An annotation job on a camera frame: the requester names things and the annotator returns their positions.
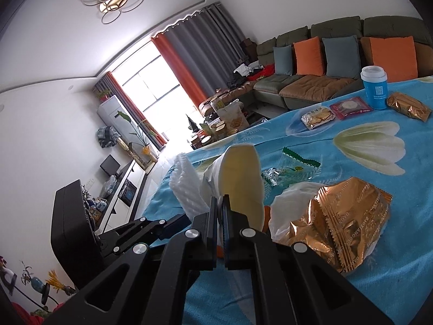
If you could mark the blue vase with flowers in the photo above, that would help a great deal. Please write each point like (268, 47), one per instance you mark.
(37, 282)

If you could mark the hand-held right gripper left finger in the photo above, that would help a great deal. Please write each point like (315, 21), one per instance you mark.
(211, 223)

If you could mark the white foam fruit net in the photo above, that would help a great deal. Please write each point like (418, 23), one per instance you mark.
(187, 186)

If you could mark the small potted plant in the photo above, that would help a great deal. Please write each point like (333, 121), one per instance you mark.
(104, 94)

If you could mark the blue cup with white lid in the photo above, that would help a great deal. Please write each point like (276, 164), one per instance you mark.
(374, 89)

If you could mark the white cloth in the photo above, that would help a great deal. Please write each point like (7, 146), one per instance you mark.
(247, 67)

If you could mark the cracker packet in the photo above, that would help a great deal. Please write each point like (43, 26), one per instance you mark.
(318, 116)

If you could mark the small black monitor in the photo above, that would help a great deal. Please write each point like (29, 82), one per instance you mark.
(110, 166)

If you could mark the green and brown sofa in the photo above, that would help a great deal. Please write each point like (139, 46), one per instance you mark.
(304, 88)

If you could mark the small gold snack packet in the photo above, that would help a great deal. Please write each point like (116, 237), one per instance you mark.
(407, 105)

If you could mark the red snack packet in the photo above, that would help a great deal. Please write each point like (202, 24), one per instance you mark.
(350, 107)

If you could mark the brown bag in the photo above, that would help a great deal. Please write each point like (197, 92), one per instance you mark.
(249, 50)

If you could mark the red cloth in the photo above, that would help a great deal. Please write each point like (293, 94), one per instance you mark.
(262, 72)

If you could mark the printed snack bag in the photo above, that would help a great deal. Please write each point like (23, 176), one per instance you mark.
(233, 116)

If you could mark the white standing air conditioner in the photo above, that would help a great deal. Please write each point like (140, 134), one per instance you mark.
(110, 115)

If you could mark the white tv cabinet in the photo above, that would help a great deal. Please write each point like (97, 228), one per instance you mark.
(125, 193)

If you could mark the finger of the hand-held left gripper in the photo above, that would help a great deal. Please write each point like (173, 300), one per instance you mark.
(152, 230)

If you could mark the large gold snack wrapper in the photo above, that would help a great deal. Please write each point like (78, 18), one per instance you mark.
(345, 216)

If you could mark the blue-grey cushion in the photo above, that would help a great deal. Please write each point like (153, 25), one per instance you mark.
(282, 61)
(340, 57)

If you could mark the orange cushion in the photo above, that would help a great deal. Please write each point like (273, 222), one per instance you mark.
(392, 59)
(307, 57)

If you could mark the green and white wrapper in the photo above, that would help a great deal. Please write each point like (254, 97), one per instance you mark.
(297, 171)

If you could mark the blue floral blanket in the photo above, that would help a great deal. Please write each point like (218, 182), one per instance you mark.
(406, 210)

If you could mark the grey and orange curtain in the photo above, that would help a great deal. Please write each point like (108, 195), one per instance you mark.
(135, 108)
(199, 47)

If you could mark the cluttered coffee table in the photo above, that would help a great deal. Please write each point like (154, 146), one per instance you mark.
(216, 132)

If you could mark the tall green plant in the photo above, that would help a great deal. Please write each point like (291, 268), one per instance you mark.
(133, 128)

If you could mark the white paper cup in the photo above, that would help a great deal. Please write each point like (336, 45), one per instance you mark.
(236, 176)

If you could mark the black television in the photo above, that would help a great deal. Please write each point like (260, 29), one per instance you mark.
(72, 230)

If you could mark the camouflage bag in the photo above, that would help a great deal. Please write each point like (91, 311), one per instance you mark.
(106, 137)

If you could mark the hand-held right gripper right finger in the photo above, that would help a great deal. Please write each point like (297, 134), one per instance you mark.
(228, 243)

